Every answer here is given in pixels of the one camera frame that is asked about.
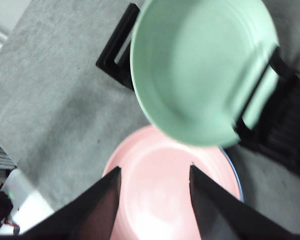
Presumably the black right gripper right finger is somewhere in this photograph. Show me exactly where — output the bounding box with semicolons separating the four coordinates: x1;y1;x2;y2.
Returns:
189;164;300;240

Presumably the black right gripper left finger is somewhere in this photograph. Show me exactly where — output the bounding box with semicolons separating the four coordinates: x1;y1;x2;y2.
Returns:
21;166;122;240

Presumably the blue round plate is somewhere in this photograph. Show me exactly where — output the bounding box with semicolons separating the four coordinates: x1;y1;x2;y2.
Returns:
219;146;245;203

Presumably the pink round plate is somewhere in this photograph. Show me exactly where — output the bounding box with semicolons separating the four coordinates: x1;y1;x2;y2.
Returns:
101;124;242;240

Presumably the green round plate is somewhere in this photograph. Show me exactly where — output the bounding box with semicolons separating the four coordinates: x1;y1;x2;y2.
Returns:
129;0;281;148

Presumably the white plastic device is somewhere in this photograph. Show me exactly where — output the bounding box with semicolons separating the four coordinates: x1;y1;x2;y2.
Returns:
4;169;55;235

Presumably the black plastic dish rack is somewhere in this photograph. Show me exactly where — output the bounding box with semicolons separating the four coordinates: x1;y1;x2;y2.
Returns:
96;3;300;178

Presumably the black object with red wire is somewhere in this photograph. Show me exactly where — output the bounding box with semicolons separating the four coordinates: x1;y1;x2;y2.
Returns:
0;189;20;233

